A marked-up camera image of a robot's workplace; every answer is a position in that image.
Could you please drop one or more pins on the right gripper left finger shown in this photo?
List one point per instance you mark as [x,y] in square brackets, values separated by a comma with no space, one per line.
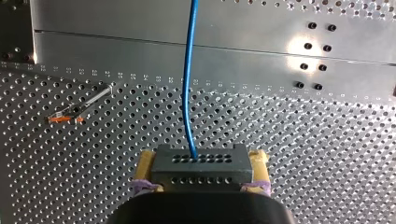
[144,169]

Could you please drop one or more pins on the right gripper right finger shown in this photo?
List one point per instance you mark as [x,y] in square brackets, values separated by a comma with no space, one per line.
[259,170]

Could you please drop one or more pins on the metal post with orange clip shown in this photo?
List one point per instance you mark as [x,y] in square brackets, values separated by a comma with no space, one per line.
[73,112]

